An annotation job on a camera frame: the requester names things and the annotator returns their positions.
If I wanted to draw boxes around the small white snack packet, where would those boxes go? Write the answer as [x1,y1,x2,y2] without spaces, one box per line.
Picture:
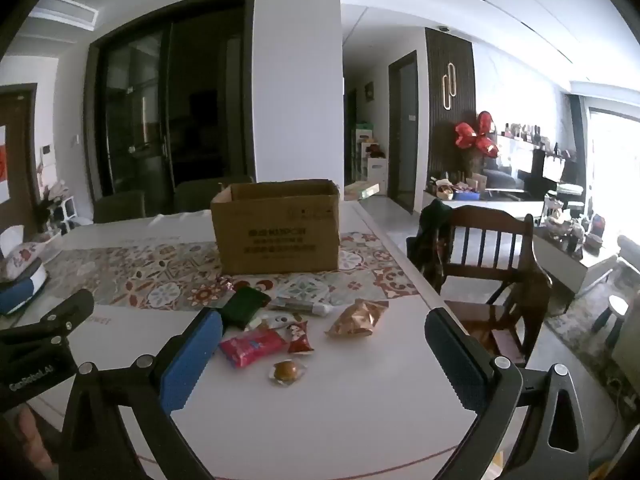
[250,311,291,331]

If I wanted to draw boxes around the dark dining chair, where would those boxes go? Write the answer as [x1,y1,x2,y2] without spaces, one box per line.
[92,191,146,223]
[174,177,253,213]

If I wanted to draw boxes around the white shelf unit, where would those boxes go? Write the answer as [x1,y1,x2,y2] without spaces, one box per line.
[50,197,81,236]

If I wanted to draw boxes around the stacked boxes in hallway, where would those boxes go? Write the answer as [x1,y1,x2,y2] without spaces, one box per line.
[350,122,388,183]

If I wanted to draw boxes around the white tube snack packet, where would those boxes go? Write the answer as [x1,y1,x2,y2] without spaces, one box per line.
[267,297,333,317]

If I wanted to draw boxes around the floral tissue box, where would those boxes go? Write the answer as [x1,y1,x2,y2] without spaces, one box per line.
[0,225,61,281]

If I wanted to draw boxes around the dark glass sliding door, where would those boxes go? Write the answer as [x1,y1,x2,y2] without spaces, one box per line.
[85,0,256,201]

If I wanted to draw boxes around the red bow decoration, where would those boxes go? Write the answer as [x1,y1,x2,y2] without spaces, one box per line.
[454,111,499,158]

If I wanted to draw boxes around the white stool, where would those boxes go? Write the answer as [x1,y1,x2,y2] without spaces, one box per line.
[592,295,630,336]

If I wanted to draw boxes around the round pastry in clear wrap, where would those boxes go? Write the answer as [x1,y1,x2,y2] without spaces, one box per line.
[268,360,306,387]

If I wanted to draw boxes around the red and white snack packet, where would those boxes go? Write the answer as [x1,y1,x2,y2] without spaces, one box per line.
[285,321,315,356]

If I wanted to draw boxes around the gold wall light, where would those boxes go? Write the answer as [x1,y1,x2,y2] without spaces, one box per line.
[442,62,458,111]

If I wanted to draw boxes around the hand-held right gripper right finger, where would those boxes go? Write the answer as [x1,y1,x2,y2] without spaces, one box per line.
[424,307,593,480]

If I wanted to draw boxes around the white sideboard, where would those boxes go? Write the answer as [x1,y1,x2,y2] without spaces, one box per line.
[425,190,546,221]

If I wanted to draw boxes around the wooden chair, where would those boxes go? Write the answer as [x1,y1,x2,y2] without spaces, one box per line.
[435,205,553,366]

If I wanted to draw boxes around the pink snack packet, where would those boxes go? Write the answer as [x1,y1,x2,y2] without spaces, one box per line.
[219,329,287,368]

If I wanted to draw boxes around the green snack packet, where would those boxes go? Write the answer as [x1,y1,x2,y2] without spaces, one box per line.
[220,287,268,331]

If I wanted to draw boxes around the low coffee table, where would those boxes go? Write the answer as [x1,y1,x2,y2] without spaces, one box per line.
[532,232,618,311]

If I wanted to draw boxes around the blue and white object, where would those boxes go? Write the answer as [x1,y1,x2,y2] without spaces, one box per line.
[0,265,48,316]

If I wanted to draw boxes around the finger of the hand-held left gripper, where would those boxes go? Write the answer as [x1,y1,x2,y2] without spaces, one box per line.
[0,289,96,356]

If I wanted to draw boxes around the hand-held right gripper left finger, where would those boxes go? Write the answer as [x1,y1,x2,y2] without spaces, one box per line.
[57,307,224,480]

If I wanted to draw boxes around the golden brown snack packet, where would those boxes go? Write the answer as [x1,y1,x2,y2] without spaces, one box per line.
[325,298,390,339]

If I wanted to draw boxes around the flower vase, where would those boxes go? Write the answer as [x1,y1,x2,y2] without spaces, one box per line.
[37,180,68,233]

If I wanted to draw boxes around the person's left hand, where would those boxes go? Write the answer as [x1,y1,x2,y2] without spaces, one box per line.
[0,402,51,466]

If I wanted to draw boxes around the brown cardboard box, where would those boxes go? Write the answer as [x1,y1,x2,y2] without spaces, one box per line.
[210,179,342,277]

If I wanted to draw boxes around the dark jacket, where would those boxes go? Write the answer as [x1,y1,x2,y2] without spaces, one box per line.
[406,200,453,293]

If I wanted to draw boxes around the patterned table runner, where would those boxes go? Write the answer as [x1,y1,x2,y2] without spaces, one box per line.
[42,230,421,311]

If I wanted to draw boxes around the dark hallway door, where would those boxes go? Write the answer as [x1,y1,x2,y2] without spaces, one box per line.
[387,50,418,213]

